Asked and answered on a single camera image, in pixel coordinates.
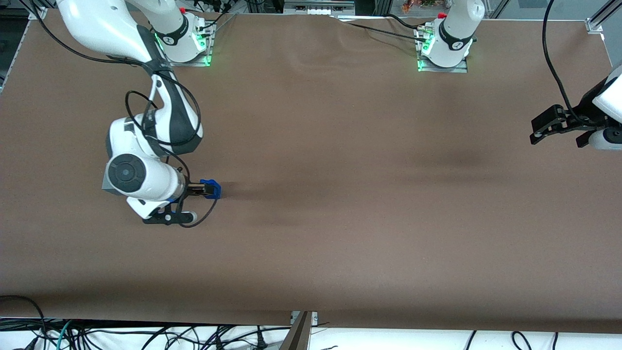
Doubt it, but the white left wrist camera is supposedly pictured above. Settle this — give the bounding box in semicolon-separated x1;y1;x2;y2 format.
587;127;622;151

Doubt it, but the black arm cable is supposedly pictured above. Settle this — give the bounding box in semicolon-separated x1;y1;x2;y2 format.
27;0;203;168
542;0;584;123

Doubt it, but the black base power cable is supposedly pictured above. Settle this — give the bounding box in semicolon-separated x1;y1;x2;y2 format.
330;14;429;42

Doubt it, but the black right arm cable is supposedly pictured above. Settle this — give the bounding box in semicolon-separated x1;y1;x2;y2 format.
27;0;203;168

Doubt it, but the gray cube base with hole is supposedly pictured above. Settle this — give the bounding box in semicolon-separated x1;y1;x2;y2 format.
101;170;120;196

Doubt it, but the brown table cover mat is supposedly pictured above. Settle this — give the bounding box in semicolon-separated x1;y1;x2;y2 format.
0;12;622;335

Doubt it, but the white power strip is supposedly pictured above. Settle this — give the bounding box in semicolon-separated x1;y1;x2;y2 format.
283;0;356;16

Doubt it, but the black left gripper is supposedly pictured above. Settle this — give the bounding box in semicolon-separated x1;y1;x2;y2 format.
529;87;609;148

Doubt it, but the metal table edge bracket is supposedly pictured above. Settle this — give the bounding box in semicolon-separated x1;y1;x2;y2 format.
279;311;318;350

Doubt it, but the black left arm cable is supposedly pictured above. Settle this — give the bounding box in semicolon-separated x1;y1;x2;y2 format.
542;0;584;123

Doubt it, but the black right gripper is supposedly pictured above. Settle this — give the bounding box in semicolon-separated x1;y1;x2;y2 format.
167;180;208;211

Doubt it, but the blue plastic insert part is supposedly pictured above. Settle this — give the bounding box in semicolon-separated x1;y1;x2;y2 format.
200;178;222;200

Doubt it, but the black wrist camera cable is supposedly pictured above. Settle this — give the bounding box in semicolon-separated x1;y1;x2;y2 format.
178;196;220;229

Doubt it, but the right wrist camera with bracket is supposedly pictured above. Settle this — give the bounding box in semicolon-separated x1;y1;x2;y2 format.
142;210;199;228

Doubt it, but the teal floor cable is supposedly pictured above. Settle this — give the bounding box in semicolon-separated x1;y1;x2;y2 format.
48;320;74;350

